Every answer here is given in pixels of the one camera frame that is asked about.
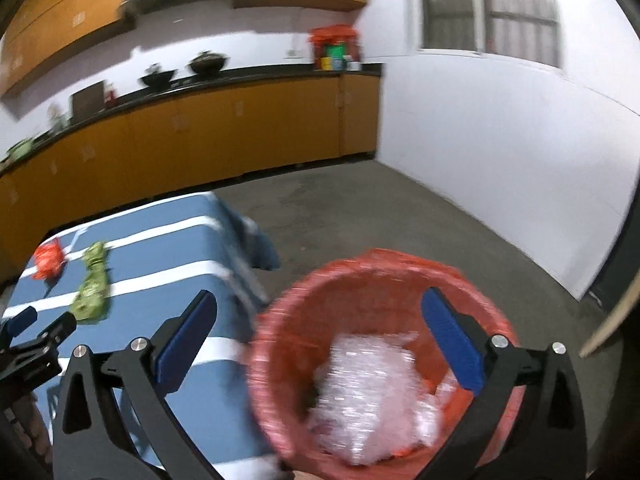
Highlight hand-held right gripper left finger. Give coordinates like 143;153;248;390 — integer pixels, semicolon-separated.
50;289;281;480

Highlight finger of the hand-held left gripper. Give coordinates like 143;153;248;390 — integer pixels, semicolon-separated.
30;312;78;361
0;306;39;347

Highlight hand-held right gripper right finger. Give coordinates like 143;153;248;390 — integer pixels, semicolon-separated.
415;287;588;480

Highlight red basket with liner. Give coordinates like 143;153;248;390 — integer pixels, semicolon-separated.
247;250;518;478

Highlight clear bubble wrap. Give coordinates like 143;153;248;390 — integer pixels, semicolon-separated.
305;332;451;466

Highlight red woven plastic basket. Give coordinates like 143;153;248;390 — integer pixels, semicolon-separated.
245;249;521;480

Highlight green leaf-print wrapper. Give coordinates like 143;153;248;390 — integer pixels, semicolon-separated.
70;241;110;322

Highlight small red wrapper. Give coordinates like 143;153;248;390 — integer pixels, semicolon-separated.
32;240;68;281

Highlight blue white striped tablecloth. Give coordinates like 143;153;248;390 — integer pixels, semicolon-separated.
2;191;281;480

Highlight wooden stick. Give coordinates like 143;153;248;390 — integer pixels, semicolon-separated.
580;280;640;359

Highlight green pot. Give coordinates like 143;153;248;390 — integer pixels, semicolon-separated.
6;140;34;162

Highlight orange lower kitchen cabinets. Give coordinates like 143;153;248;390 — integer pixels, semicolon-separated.
0;72;383;286

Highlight brown cutting board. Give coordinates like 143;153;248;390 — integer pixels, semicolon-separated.
70;81;107;121

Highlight black wok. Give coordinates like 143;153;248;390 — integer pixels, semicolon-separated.
140;64;178;89
189;51;230;77

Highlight black kitchen countertop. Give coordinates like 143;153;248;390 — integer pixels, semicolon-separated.
0;62;384;171

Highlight colourful boxes on countertop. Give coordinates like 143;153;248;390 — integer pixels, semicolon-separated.
307;26;362;72

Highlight window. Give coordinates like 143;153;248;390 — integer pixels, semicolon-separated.
419;0;561;68

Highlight orange upper wall cabinets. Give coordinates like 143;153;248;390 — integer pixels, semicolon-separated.
0;0;133;97

